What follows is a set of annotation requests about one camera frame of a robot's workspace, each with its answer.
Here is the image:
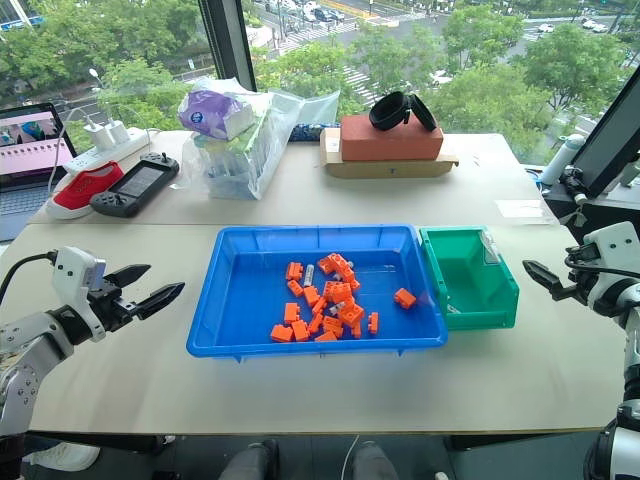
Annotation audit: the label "purple tissue pack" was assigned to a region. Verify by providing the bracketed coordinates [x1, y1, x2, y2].
[176, 88, 257, 142]

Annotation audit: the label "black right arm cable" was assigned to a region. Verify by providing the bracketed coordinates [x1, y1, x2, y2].
[563, 243, 601, 274]

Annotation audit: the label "clear bag with label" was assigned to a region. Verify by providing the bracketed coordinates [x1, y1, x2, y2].
[478, 230, 503, 267]

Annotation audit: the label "black monitor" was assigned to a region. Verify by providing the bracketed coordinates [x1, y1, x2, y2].
[569, 63, 640, 200]

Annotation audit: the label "blue plastic tray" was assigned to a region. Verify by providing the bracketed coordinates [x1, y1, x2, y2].
[186, 224, 449, 363]

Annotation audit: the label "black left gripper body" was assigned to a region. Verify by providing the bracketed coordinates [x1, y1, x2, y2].
[86, 280, 140, 342]

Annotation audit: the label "clear plastic sheet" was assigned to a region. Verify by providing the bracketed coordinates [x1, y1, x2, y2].
[493, 198, 557, 222]

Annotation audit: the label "dark window frame post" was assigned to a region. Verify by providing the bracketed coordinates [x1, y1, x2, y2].
[196, 0, 259, 95]

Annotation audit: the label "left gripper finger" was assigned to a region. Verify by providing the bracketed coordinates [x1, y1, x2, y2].
[130, 281, 187, 322]
[102, 263, 152, 290]

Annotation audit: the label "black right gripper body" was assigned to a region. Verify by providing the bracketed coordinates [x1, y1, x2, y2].
[562, 267, 599, 307]

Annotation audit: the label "thin white cable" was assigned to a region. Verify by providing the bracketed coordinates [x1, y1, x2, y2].
[343, 433, 362, 480]

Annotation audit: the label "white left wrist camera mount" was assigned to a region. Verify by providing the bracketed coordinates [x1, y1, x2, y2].
[52, 246, 108, 324]

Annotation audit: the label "black table frame bar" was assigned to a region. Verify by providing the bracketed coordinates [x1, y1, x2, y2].
[23, 432, 177, 455]
[448, 430, 624, 452]

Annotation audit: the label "green plastic bin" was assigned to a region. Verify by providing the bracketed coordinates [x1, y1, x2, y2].
[418, 225, 521, 332]

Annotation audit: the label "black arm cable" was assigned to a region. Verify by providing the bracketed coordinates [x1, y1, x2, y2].
[0, 251, 57, 304]
[563, 243, 601, 274]

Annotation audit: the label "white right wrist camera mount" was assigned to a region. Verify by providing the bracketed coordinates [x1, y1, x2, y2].
[581, 221, 640, 282]

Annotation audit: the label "black handheld game console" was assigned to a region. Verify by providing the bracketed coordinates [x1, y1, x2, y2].
[89, 150, 181, 219]

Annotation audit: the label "black side stand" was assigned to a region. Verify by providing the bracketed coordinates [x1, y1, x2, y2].
[541, 168, 640, 242]

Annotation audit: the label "red and white shoe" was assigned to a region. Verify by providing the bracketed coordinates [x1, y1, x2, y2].
[45, 160, 126, 222]

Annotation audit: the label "white water bottle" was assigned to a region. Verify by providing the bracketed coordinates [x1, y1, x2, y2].
[540, 133, 586, 187]

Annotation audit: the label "white charger plug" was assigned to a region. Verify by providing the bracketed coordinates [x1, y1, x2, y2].
[82, 116, 114, 151]
[107, 119, 133, 147]

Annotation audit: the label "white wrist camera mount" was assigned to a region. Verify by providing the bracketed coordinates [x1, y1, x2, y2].
[581, 221, 640, 282]
[52, 246, 108, 324]

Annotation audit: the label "dark rounded shape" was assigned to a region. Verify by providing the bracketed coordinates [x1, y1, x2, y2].
[218, 438, 282, 480]
[348, 440, 402, 480]

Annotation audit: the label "flat cardboard box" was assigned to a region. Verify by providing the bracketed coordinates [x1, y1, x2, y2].
[319, 126, 461, 180]

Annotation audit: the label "blue patterned pouch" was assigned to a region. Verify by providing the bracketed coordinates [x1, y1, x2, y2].
[288, 121, 342, 143]

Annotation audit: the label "white power strip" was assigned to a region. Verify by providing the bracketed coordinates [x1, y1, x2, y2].
[61, 126, 152, 177]

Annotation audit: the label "red brick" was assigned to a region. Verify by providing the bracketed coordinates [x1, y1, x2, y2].
[339, 113, 445, 163]

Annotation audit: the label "white charger cable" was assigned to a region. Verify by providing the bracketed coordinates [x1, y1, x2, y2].
[46, 105, 97, 194]

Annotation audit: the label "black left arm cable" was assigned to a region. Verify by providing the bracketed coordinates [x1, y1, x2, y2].
[0, 251, 57, 304]

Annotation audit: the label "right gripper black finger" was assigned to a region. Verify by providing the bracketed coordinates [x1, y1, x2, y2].
[521, 259, 567, 301]

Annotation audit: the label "clear plastic bag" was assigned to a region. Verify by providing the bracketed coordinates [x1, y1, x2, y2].
[180, 76, 342, 202]

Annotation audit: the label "open laptop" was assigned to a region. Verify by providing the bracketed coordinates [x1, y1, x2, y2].
[0, 101, 79, 244]

